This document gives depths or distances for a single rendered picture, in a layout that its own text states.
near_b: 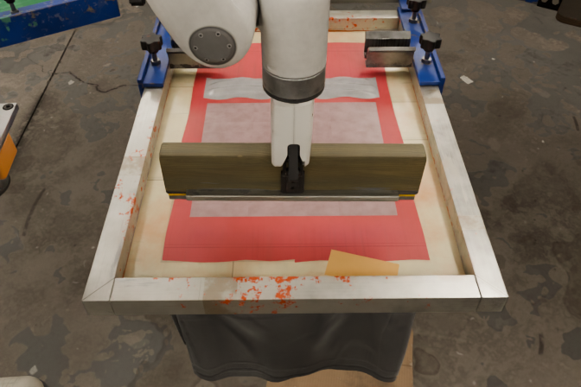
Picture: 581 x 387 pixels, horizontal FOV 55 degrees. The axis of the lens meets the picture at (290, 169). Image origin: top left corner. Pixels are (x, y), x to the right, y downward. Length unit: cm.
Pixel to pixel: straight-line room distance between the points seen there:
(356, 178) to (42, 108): 228
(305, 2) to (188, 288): 43
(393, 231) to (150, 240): 39
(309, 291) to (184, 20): 41
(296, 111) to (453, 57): 251
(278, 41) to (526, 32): 293
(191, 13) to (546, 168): 218
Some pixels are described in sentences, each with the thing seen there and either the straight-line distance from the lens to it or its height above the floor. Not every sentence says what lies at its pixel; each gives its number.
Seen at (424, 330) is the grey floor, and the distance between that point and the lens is 193.
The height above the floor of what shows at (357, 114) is 96.
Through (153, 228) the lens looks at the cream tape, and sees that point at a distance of 92.
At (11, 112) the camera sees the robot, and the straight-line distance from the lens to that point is 91.
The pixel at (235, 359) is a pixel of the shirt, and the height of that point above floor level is 60.
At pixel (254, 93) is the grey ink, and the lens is 114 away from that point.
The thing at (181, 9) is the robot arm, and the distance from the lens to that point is 54.
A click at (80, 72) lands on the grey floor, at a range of 307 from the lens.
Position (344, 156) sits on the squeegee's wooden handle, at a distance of 74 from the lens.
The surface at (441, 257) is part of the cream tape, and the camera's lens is 89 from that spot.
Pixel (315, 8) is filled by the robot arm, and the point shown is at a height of 137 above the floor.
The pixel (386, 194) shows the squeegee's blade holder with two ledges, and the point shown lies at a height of 108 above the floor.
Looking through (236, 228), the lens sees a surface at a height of 96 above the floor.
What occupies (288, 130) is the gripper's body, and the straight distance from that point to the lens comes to 65.
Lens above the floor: 165
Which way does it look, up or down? 45 degrees down
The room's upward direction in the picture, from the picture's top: straight up
